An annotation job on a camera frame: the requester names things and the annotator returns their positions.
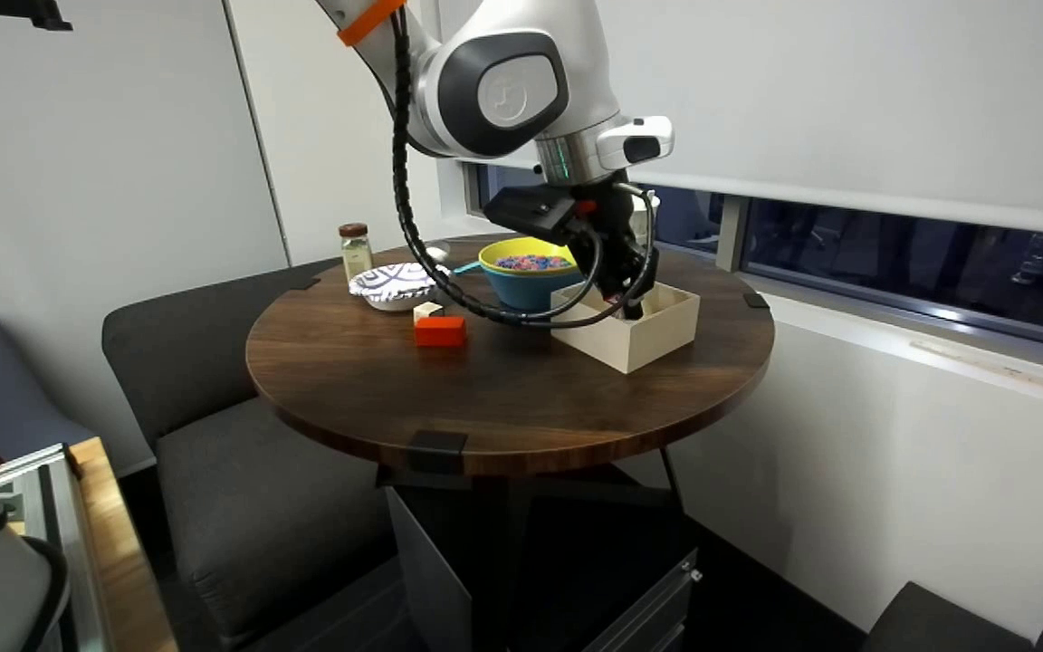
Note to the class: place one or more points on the black overhead mount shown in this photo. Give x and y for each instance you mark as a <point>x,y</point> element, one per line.
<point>0,13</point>

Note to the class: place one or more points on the white roller blind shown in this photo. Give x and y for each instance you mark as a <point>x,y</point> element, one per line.
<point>860,94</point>

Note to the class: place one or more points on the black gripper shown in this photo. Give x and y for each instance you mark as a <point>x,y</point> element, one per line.
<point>615,222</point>

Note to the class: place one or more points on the orange block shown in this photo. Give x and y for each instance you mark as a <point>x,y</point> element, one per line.
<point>440,331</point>

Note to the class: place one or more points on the yellow blue bowl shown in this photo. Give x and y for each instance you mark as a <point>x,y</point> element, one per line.
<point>517,286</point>

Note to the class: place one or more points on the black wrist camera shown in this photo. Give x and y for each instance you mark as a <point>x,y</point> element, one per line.
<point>532,212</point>

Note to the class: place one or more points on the blue measuring scoop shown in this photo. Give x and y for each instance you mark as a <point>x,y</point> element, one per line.
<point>466,268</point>

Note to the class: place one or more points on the round wooden table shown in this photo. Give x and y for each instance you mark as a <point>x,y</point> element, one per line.
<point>497,385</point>

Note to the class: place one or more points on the dark upholstered chair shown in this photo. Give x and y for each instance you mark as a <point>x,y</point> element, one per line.
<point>0,381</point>

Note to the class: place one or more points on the spice jar brown lid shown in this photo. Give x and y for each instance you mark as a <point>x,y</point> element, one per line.
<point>356,250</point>

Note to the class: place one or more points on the dark window with frame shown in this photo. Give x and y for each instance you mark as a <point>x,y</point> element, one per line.
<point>906,257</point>

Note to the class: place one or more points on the light wooden box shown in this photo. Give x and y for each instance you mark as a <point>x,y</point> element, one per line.
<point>643,337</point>

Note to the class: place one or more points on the cream small block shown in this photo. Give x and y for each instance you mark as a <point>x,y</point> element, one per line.
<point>426,310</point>

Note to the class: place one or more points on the wooden edged robot cart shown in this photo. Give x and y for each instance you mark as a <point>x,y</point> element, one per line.
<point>117,556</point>

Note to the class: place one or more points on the dark table pedestal base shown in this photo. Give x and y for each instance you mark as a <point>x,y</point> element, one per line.
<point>545,565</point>

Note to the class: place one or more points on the dark grey sofa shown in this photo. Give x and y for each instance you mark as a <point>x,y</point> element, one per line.
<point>243,484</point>
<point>979,620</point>

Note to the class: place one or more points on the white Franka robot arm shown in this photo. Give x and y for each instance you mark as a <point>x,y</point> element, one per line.
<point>508,86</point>

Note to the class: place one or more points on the patterned paper plate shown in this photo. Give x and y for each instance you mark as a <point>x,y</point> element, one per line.
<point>392,286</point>

